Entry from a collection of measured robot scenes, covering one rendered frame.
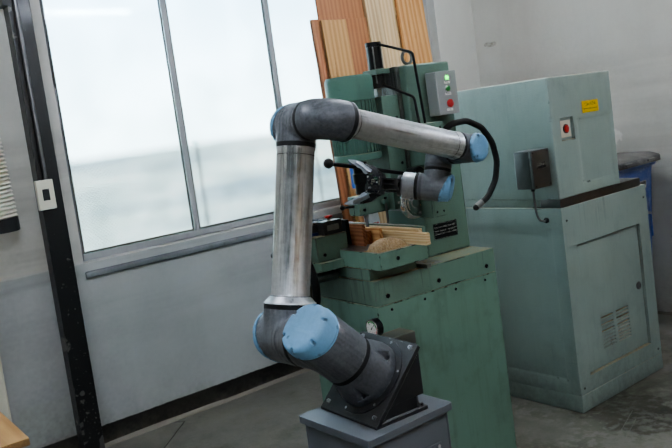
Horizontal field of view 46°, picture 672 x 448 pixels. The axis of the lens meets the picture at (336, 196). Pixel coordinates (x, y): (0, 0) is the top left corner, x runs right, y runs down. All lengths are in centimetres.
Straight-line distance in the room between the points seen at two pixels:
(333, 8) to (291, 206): 250
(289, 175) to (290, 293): 33
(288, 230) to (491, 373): 120
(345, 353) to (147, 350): 202
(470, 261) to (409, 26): 223
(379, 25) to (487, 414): 247
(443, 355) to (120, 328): 166
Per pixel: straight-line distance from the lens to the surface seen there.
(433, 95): 294
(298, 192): 221
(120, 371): 394
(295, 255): 220
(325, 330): 203
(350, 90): 280
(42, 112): 367
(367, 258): 266
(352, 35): 458
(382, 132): 225
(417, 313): 280
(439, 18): 523
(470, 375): 302
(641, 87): 476
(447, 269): 288
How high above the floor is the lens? 136
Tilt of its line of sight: 5 degrees down
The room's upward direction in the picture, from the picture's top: 8 degrees counter-clockwise
